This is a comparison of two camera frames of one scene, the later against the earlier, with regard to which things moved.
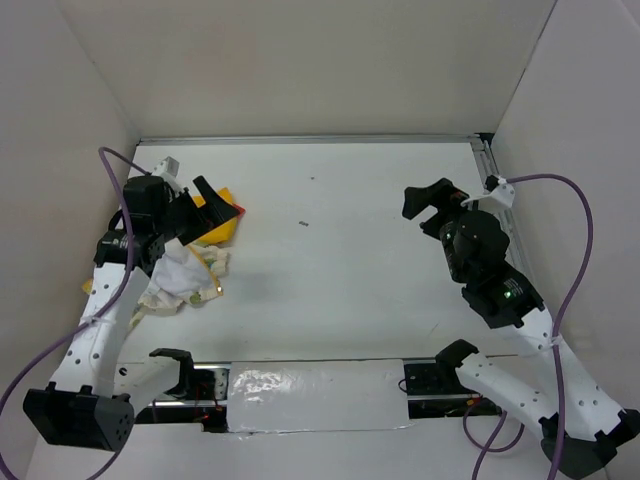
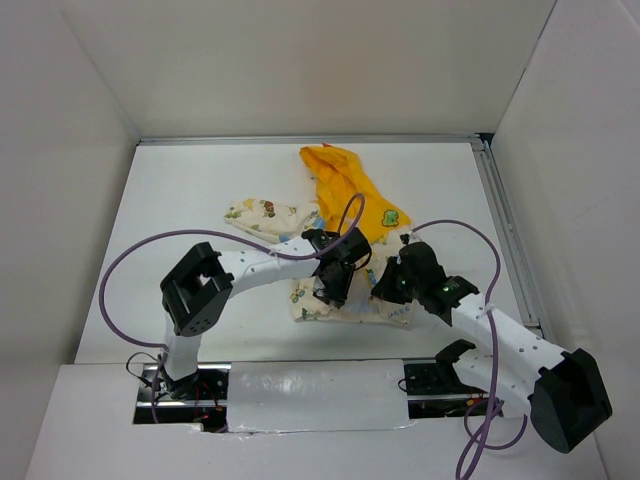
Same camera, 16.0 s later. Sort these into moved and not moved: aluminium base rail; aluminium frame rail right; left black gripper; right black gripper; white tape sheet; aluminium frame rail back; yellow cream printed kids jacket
Moved: left black gripper; yellow cream printed kids jacket; right black gripper
Not moved: aluminium base rail; white tape sheet; aluminium frame rail right; aluminium frame rail back
